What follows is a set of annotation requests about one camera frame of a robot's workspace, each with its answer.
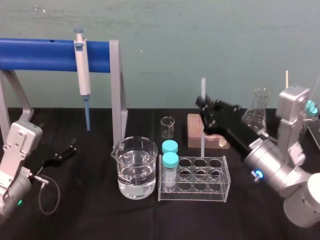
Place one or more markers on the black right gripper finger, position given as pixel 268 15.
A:
pixel 208 102
pixel 210 120

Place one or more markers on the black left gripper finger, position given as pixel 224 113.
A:
pixel 67 155
pixel 68 145

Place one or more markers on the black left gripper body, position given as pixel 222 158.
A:
pixel 48 156

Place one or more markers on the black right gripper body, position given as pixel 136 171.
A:
pixel 231 122

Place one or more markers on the clear white stirring rod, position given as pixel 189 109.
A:
pixel 203 86

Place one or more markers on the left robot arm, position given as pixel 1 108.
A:
pixel 17 142

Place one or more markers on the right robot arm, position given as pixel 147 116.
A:
pixel 292 160

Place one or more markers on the brown block holder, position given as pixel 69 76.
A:
pixel 195 135

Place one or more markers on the glass conical flask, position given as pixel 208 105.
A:
pixel 257 110

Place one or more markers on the small empty glass beaker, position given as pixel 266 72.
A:
pixel 167 128

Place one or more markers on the teal capped clear tube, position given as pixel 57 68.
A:
pixel 170 162
pixel 170 146

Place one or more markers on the black table cloth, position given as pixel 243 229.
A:
pixel 95 220

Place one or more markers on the clear acrylic tube rack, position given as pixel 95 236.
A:
pixel 220 192

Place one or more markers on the thin wooden stick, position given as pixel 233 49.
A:
pixel 287 78

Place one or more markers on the white pipette with blue tip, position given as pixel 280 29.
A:
pixel 83 75

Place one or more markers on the large glass beaker with water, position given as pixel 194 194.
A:
pixel 136 175

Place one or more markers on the blue horizontal stand tube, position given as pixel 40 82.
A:
pixel 37 55

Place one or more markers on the grey stand support frame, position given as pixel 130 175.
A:
pixel 117 100
pixel 15 90

